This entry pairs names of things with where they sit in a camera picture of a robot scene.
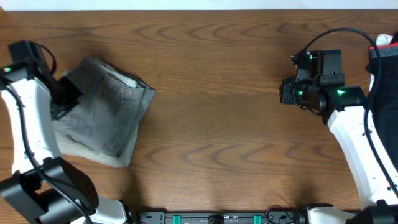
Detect grey shorts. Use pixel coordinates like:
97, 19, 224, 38
53, 57, 156, 161

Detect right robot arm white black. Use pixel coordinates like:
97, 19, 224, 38
279, 77, 397, 223

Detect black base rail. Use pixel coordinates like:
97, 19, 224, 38
139, 209, 308, 224

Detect khaki shorts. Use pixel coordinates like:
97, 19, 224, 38
55, 70, 141, 169

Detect dark clothes pile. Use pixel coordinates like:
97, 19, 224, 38
371, 34, 397, 168

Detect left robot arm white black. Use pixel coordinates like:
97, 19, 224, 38
1, 60, 132, 223

